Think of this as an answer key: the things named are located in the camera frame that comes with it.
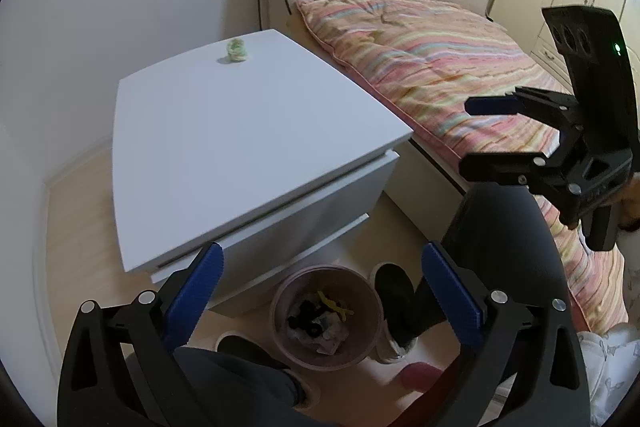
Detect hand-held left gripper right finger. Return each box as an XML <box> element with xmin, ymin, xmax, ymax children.
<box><xmin>421</xmin><ymin>242</ymin><xmax>592</xmax><ymax>427</ymax></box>

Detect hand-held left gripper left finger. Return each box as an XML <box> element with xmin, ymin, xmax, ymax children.
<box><xmin>57</xmin><ymin>242</ymin><xmax>224</xmax><ymax>427</ymax></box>

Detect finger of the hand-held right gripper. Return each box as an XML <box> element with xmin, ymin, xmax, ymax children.
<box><xmin>459</xmin><ymin>132</ymin><xmax>586</xmax><ymax>229</ymax></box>
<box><xmin>464</xmin><ymin>86</ymin><xmax>583</xmax><ymax>134</ymax></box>

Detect pink trash bin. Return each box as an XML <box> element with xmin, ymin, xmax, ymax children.
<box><xmin>270</xmin><ymin>264</ymin><xmax>385</xmax><ymax>372</ymax></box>

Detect black sock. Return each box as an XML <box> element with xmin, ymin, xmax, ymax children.
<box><xmin>287</xmin><ymin>302</ymin><xmax>321</xmax><ymax>333</ymax></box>

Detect person's right hand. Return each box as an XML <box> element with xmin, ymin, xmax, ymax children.
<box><xmin>617</xmin><ymin>174</ymin><xmax>640</xmax><ymax>230</ymax></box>

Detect person's right leg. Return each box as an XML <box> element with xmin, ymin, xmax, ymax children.
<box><xmin>400</xmin><ymin>183</ymin><xmax>571</xmax><ymax>358</ymax></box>

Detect person's leg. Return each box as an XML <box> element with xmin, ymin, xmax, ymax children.
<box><xmin>400</xmin><ymin>183</ymin><xmax>571</xmax><ymax>358</ymax></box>
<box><xmin>172</xmin><ymin>346</ymin><xmax>308</xmax><ymax>427</ymax></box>

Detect striped pastel blanket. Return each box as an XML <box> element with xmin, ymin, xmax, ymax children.
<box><xmin>295</xmin><ymin>0</ymin><xmax>631</xmax><ymax>325</ymax></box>

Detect red pink stool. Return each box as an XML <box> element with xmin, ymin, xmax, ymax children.
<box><xmin>392</xmin><ymin>359</ymin><xmax>501</xmax><ymax>408</ymax></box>

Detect person's left leg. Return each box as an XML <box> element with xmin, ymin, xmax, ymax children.
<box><xmin>172</xmin><ymin>346</ymin><xmax>308</xmax><ymax>427</ymax></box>

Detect white nightstand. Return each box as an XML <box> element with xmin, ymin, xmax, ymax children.
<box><xmin>111</xmin><ymin>28</ymin><xmax>415</xmax><ymax>320</ymax></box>

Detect white printed cloth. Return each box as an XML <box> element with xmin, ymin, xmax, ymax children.
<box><xmin>575</xmin><ymin>322</ymin><xmax>640</xmax><ymax>427</ymax></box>

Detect white bed frame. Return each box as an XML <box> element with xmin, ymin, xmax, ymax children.
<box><xmin>385</xmin><ymin>137</ymin><xmax>466</xmax><ymax>218</ymax></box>

